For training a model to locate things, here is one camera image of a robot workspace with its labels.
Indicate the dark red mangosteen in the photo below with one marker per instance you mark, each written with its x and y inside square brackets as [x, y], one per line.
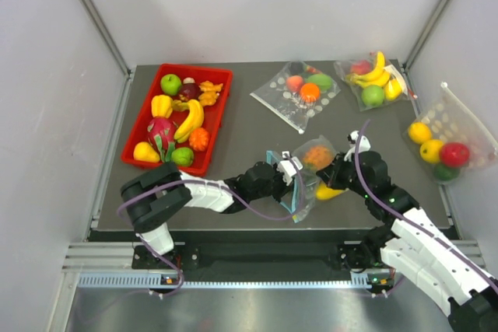
[189, 90]

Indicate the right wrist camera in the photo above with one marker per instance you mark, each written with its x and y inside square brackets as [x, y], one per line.
[358, 142]

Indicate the yellow lemon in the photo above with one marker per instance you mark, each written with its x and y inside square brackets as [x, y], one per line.
[325, 193]

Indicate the dotted zip bag with fruit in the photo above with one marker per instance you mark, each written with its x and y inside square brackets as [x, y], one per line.
[297, 93]

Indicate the dotted bag with lemons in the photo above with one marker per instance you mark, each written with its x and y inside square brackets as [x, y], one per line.
[449, 140]

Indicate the zip bag with bananas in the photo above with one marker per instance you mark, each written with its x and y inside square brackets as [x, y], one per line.
[374, 81]

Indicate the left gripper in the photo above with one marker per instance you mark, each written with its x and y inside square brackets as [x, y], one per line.
[284, 187]

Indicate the yellow banana bunch in bin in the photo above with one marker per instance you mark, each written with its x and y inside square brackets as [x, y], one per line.
[194, 120]

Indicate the toy pineapple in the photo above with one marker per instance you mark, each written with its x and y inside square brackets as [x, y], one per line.
[317, 157]

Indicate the small orange pumpkin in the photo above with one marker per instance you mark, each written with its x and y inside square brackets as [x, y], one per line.
[199, 139]

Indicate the yellow pear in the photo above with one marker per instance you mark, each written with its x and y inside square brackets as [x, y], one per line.
[144, 152]

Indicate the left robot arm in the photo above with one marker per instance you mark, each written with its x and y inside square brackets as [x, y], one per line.
[151, 199]

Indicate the red plastic bin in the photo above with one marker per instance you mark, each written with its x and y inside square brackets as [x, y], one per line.
[212, 120]

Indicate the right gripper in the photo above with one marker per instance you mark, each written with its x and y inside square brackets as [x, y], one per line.
[331, 172]

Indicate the pink dragon fruit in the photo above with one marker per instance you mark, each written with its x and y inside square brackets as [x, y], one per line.
[160, 134]

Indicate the yellow bell pepper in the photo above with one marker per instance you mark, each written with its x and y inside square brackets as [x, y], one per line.
[161, 106]

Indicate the blue zip top bag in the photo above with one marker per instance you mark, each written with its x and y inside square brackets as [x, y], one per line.
[302, 199]

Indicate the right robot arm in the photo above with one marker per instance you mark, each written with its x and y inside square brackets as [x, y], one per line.
[409, 242]

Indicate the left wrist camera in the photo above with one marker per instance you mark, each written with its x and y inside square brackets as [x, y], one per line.
[289, 167]

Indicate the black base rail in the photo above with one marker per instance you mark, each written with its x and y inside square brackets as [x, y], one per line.
[193, 256]

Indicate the green apple in bin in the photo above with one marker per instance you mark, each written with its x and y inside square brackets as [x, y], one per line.
[170, 84]

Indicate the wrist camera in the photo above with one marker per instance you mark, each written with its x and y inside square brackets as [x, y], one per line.
[358, 142]
[289, 167]

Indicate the grey cable duct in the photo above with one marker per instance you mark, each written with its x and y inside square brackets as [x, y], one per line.
[165, 281]

